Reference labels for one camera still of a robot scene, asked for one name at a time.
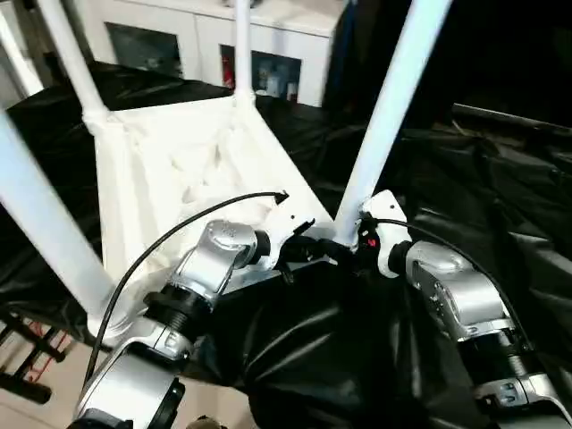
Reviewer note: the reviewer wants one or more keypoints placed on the black plastic mat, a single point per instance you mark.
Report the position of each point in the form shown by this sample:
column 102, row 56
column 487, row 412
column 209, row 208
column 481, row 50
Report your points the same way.
column 483, row 223

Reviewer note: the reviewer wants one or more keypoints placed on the black metal stand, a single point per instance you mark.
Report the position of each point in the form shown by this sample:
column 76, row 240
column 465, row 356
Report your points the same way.
column 22, row 357

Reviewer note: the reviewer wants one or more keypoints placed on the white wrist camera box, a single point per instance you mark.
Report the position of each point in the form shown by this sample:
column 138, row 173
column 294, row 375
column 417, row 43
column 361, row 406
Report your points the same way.
column 286, row 228
column 384, row 228

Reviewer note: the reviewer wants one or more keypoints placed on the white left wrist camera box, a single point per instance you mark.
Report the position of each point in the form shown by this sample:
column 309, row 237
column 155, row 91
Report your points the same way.
column 286, row 228

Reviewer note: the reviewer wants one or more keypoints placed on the white plastic table leg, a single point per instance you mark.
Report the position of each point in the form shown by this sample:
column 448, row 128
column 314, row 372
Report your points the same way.
column 393, row 107
column 45, row 223
column 242, row 45
column 71, row 54

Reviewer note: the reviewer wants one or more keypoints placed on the white cabinet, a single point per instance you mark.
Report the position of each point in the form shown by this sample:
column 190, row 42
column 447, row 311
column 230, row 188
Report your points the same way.
column 214, row 31

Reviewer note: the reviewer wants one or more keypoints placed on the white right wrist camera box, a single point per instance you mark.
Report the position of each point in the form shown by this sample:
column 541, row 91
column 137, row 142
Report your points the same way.
column 384, row 228

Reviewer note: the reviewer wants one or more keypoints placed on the black cabinet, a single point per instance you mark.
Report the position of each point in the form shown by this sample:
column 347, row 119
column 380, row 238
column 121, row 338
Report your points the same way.
column 366, row 45

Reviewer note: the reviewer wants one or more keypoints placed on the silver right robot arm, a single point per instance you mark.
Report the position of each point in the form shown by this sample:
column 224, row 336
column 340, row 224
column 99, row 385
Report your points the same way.
column 456, row 295

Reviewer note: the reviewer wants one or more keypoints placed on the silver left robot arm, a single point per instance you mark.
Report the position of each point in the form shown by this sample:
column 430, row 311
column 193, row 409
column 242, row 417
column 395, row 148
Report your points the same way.
column 197, row 286

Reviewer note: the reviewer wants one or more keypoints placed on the red carton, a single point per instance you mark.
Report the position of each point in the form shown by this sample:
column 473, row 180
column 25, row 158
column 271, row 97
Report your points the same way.
column 226, row 70

